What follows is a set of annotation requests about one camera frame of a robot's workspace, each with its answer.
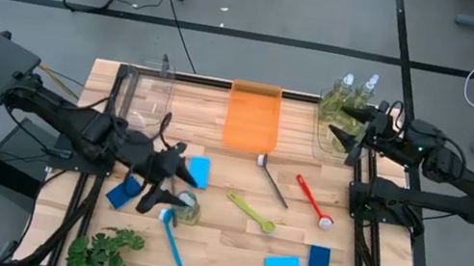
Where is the orange plastic bin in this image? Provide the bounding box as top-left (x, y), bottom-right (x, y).
top-left (219, 77), bottom-right (288, 157)

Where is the black aluminium table frame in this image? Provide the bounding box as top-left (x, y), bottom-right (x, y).
top-left (11, 46), bottom-right (468, 266)

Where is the red dish brush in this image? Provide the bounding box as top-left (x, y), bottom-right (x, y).
top-left (287, 173), bottom-right (342, 233)

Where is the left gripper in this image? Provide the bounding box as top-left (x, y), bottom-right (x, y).
top-left (124, 133), bottom-right (207, 224)

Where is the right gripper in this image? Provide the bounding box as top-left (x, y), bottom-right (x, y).
top-left (321, 100), bottom-right (413, 176)

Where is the clear plastic bin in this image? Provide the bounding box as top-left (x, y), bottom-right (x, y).
top-left (113, 54), bottom-right (180, 136)
top-left (307, 88), bottom-right (380, 172)

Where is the green leafy plant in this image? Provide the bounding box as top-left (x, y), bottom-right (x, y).
top-left (64, 219), bottom-right (148, 266)

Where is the dark blue sponge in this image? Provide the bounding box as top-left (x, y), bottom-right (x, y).
top-left (102, 172), bottom-right (145, 215)
top-left (306, 244), bottom-right (334, 266)

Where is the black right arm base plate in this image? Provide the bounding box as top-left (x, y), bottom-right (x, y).
top-left (343, 179), bottom-right (431, 233)

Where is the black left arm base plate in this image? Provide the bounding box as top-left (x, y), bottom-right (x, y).
top-left (45, 139), bottom-right (120, 180)

